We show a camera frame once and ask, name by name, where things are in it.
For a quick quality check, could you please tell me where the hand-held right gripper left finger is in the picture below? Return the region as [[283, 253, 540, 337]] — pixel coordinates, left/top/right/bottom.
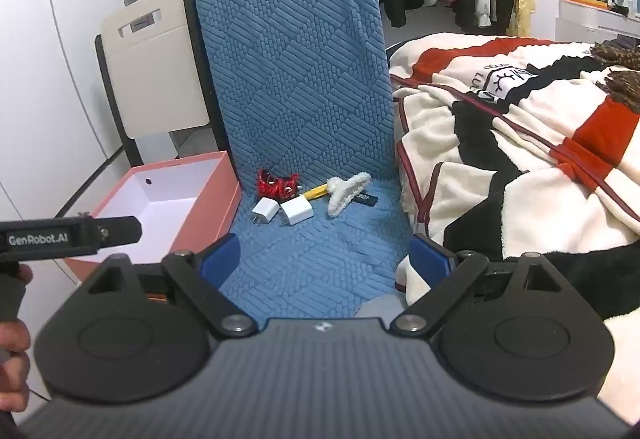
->
[[75, 233, 259, 339]]

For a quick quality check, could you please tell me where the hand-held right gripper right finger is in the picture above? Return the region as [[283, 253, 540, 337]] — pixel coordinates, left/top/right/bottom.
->
[[392, 235, 568, 339]]

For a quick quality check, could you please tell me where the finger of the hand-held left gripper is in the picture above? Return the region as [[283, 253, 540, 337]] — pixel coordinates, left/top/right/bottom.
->
[[97, 216, 143, 251]]

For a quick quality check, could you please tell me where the pink cardboard box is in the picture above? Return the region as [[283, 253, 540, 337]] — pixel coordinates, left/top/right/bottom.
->
[[65, 150, 244, 283]]

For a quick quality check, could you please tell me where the white charger plug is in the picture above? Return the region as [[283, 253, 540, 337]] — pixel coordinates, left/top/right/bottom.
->
[[281, 196, 315, 228], [251, 197, 282, 226]]

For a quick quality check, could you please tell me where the yellow screwdriver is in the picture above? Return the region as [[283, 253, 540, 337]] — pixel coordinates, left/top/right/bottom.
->
[[299, 184, 331, 203]]

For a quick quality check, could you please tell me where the person's left hand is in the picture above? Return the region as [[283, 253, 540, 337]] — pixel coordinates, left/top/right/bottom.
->
[[0, 264, 34, 414]]

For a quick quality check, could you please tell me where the red spiked hair clip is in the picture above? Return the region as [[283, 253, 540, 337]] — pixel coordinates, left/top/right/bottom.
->
[[256, 168, 301, 200]]

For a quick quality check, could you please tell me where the white fluffy hair clip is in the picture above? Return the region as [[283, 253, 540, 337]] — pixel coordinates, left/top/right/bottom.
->
[[326, 172, 372, 219]]

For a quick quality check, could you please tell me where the cream red black blanket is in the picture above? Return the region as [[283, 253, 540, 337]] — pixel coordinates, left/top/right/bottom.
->
[[389, 35, 640, 420]]

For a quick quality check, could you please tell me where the beige folding chair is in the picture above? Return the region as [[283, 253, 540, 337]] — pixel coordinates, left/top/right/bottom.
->
[[95, 0, 232, 170]]

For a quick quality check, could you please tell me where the blue textured chair cover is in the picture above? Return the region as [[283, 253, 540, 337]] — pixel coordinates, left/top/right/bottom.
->
[[195, 0, 417, 320]]

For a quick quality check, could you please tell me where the brown patterned cloth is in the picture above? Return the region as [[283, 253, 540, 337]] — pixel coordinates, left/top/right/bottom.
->
[[590, 42, 640, 70], [605, 69, 640, 113]]

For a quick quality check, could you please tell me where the white dresser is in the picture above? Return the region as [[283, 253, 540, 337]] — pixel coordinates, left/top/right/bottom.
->
[[555, 0, 640, 43]]

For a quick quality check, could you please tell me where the black cable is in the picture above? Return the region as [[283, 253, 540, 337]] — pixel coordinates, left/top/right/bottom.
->
[[84, 139, 127, 216]]

